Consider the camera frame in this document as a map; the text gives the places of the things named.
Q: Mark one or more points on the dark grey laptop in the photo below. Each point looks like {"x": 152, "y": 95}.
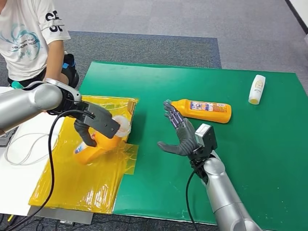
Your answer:
{"x": 7, "y": 138}

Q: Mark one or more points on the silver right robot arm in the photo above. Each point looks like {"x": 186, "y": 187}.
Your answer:
{"x": 223, "y": 197}

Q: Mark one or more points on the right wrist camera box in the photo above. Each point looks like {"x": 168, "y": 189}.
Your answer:
{"x": 207, "y": 137}

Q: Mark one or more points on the seated person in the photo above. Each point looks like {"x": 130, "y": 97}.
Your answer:
{"x": 24, "y": 54}

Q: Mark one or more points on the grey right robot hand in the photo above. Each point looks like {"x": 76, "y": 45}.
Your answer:
{"x": 186, "y": 137}

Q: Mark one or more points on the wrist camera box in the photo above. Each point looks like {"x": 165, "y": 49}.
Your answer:
{"x": 103, "y": 121}
{"x": 207, "y": 137}

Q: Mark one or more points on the person's left forearm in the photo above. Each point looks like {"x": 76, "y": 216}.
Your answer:
{"x": 53, "y": 60}

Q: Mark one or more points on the small white bottle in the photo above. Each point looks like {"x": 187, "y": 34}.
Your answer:
{"x": 256, "y": 90}

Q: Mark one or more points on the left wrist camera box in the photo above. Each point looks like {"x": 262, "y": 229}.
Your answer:
{"x": 103, "y": 121}

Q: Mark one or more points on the yellow film covered board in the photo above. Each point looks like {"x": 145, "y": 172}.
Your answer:
{"x": 72, "y": 185}

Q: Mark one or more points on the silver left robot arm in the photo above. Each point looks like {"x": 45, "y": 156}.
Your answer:
{"x": 24, "y": 102}

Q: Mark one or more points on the orange bottle with white cap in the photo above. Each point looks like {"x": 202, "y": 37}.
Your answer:
{"x": 106, "y": 145}

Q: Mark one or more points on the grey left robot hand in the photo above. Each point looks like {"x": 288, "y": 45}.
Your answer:
{"x": 84, "y": 132}

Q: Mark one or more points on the orange bottle with clear cap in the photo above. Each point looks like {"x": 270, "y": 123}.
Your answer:
{"x": 204, "y": 115}

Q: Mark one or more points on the green table mat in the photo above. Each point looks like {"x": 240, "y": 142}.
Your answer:
{"x": 264, "y": 143}

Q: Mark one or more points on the teal plastic bottle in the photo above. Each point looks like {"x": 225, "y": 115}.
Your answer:
{"x": 16, "y": 84}

